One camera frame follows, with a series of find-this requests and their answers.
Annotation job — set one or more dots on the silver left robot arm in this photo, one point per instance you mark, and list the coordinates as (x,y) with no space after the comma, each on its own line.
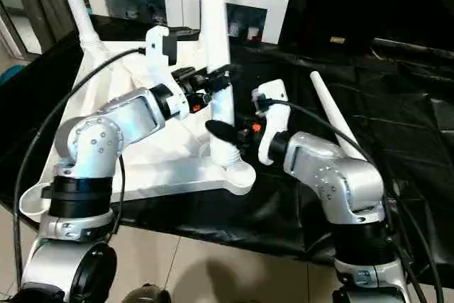
(92,140)

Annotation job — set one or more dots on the black work mat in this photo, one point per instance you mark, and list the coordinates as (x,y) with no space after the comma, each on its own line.
(283,210)

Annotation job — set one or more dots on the grey curtain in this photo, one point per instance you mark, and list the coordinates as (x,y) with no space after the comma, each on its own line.
(42,5)

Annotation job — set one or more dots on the white plastic table top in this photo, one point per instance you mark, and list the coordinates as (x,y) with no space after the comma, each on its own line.
(170,171)

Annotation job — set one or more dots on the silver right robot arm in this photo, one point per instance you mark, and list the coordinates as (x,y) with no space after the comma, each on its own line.
(337,175)

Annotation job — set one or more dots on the teal blue box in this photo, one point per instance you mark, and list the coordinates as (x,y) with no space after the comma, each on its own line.
(12,75)

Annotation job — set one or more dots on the dark robot torso front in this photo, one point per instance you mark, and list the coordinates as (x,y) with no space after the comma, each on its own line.
(145,296)

